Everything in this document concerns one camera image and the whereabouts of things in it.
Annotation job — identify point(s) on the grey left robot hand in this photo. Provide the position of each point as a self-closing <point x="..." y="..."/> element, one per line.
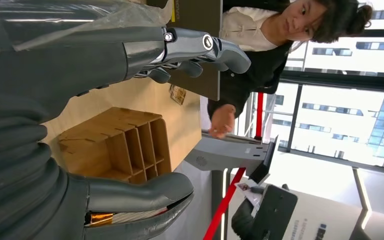
<point x="62" y="66"/>

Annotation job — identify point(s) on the white ID card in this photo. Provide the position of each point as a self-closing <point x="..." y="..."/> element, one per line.
<point x="252" y="198"/>

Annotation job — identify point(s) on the person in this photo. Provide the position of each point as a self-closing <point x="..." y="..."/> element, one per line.
<point x="255" y="73"/>

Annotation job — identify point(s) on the wooden card organizer box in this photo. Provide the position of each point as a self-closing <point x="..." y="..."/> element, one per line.
<point x="106" y="132"/>

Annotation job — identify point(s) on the silver kiosk terminal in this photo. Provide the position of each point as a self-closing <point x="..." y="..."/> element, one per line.
<point x="225" y="154"/>

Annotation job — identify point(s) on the clear plastic film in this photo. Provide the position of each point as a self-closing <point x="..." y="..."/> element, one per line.
<point x="79" y="13"/>

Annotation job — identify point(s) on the black window frame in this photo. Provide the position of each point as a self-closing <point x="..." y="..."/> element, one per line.
<point x="344" y="82"/>

